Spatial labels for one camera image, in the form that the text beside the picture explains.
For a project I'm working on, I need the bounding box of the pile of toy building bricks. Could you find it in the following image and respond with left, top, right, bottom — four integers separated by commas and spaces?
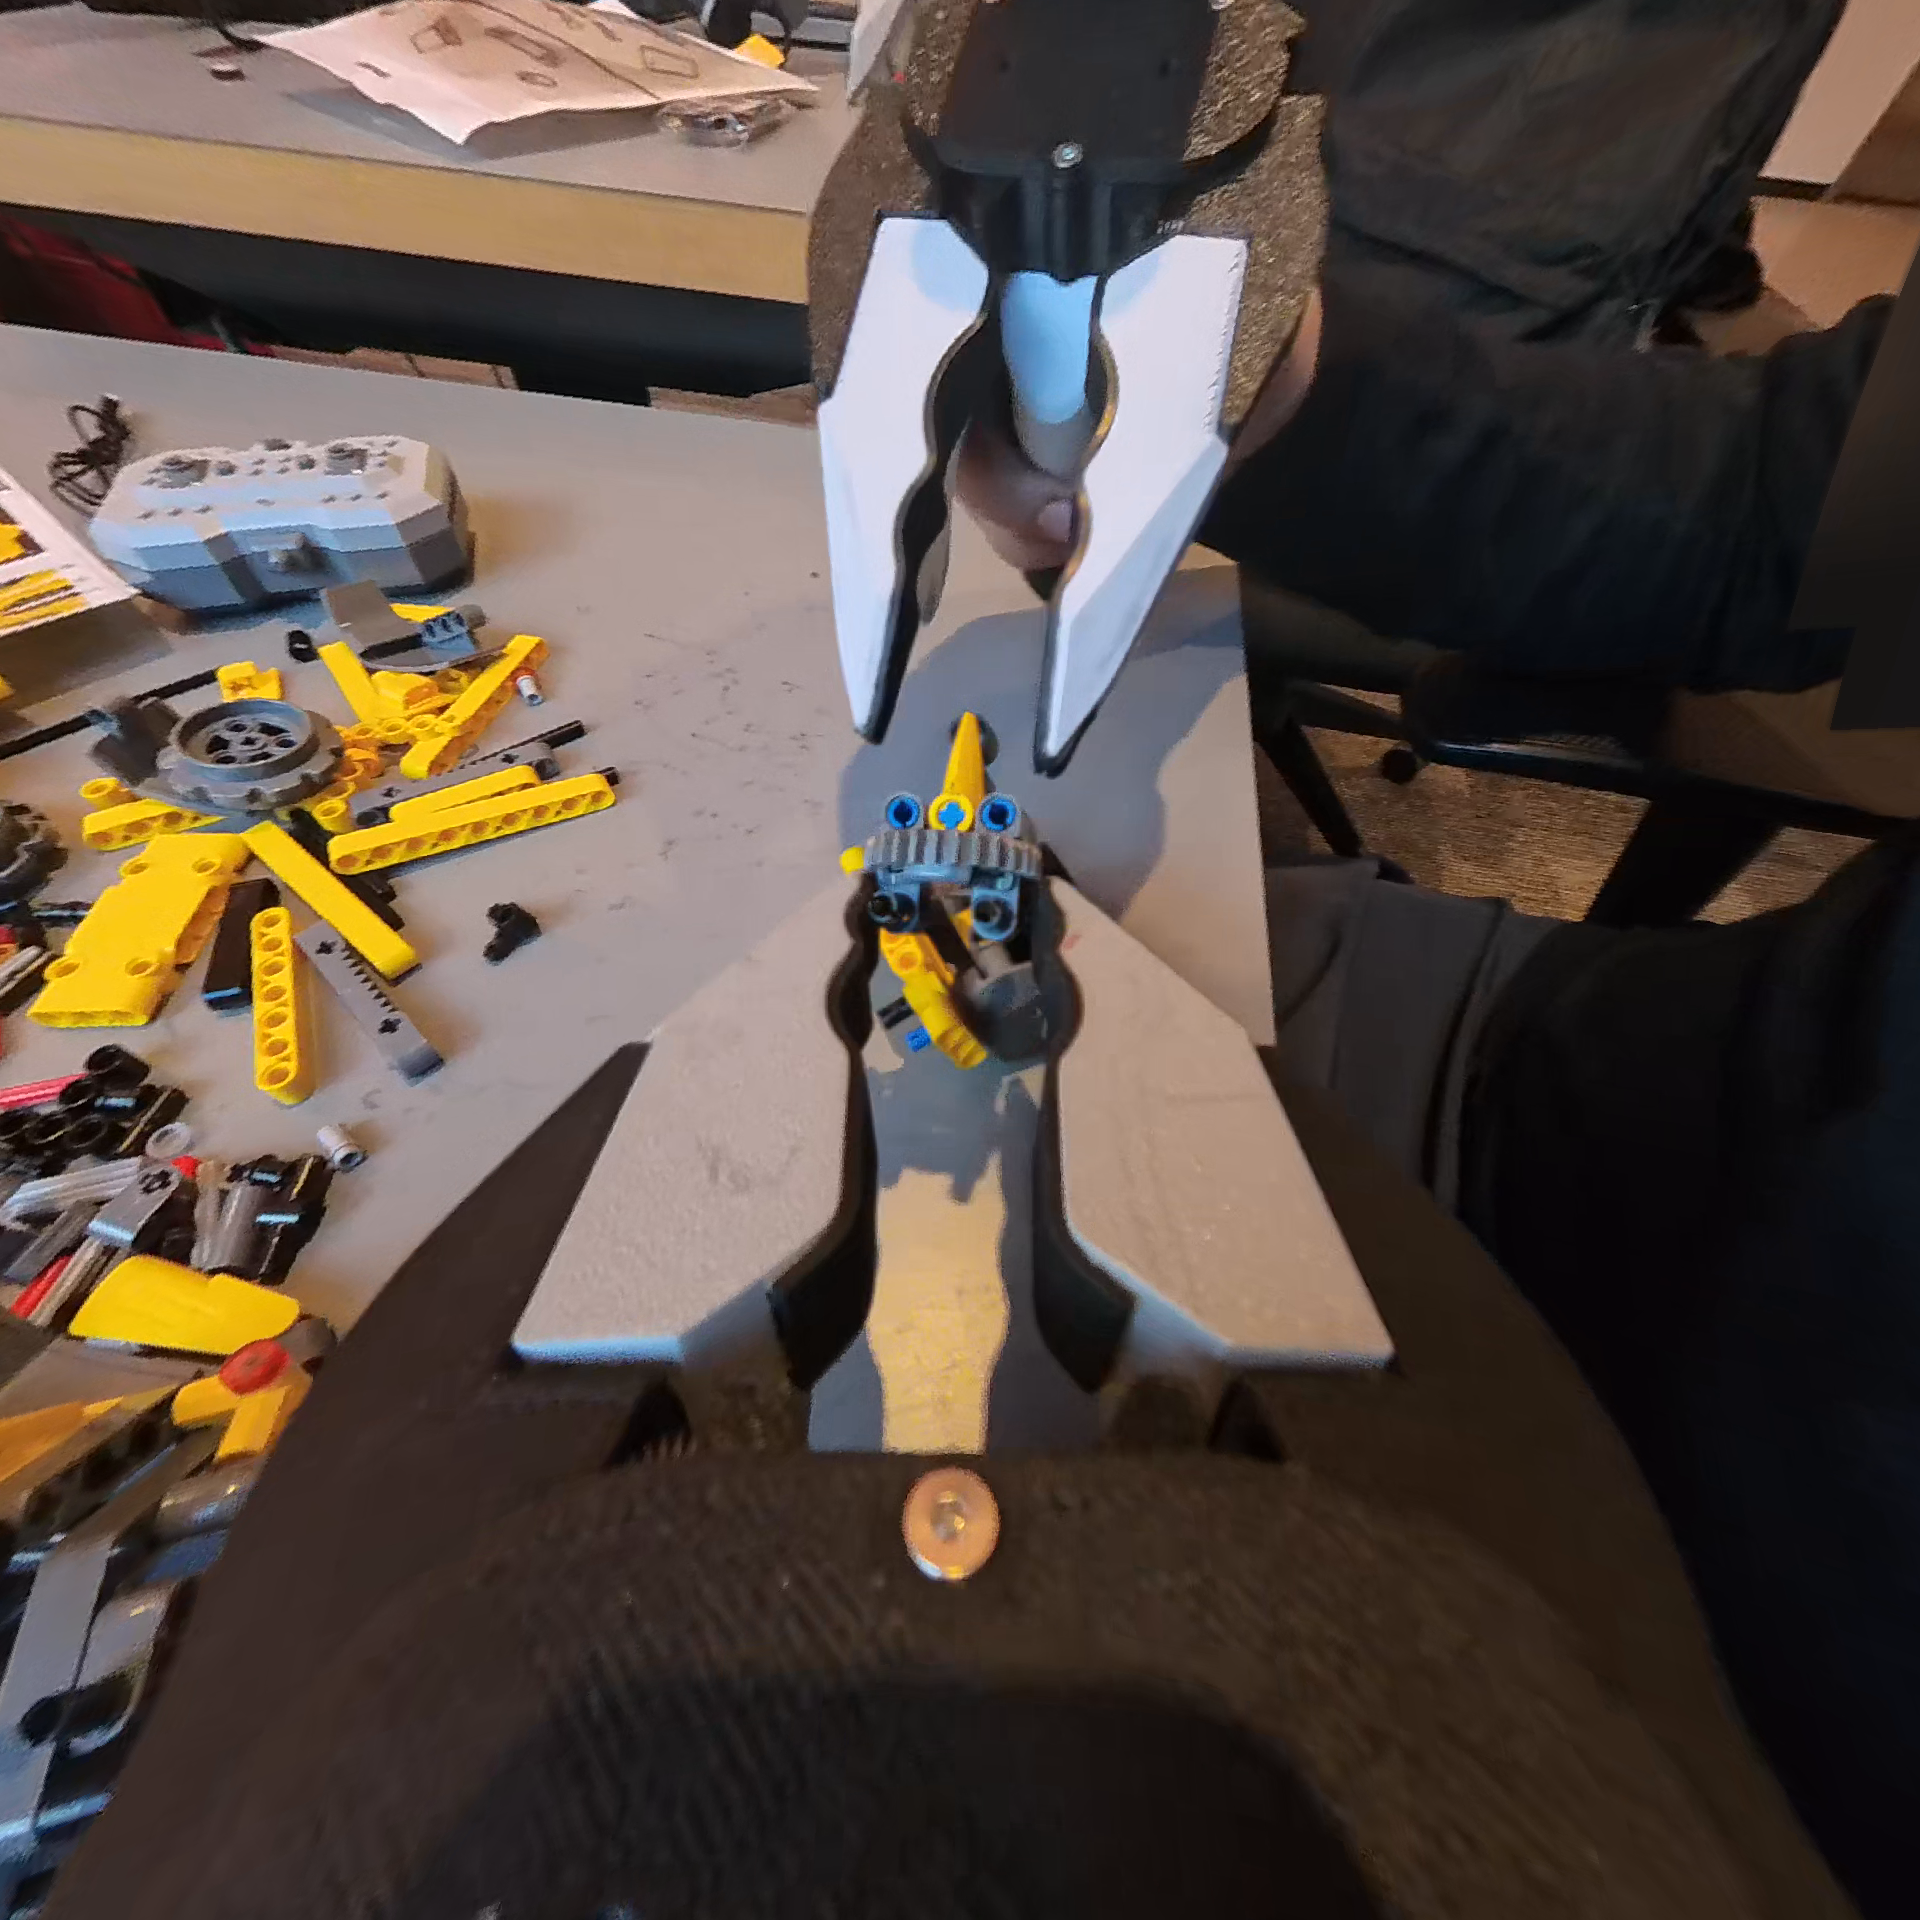
0, 577, 624, 1849

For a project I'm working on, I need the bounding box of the yellow black wheel brick assembly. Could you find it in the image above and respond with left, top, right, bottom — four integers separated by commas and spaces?
861, 901, 1070, 1072

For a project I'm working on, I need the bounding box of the grey battery box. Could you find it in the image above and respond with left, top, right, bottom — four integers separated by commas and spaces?
89, 434, 474, 618

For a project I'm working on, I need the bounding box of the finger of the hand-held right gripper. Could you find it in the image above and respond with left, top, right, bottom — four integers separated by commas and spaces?
815, 208, 1003, 747
1033, 232, 1252, 780

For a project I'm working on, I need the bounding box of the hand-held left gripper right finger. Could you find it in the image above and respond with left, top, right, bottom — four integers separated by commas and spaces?
1033, 879, 1397, 1382

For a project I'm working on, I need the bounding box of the white printed paper sheet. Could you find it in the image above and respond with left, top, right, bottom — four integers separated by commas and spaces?
262, 0, 819, 154

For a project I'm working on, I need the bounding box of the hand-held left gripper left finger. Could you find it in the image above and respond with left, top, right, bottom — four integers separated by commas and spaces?
510, 869, 893, 1388

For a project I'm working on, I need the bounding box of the black office chair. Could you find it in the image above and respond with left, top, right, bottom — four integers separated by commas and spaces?
1262, 660, 1920, 931

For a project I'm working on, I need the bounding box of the person's right forearm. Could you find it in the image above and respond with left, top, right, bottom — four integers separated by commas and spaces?
1199, 0, 1920, 716

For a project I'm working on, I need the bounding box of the yellow printed instruction booklet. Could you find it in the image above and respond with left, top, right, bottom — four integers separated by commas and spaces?
0, 463, 143, 648

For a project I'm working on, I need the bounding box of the grey gear brick assembly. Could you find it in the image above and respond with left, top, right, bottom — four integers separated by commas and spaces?
840, 711, 1052, 947

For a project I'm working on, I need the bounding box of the long yellow holed beam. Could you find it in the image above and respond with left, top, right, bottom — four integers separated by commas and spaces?
326, 769, 622, 877

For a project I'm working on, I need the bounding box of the person's dark clothed body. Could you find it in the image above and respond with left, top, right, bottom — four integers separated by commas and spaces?
1266, 840, 1920, 1920

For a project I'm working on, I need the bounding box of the grey toothed rack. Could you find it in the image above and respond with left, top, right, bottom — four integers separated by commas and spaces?
298, 926, 450, 1085
383, 718, 590, 783

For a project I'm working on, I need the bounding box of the person's right hand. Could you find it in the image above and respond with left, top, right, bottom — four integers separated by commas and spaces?
953, 427, 1095, 600

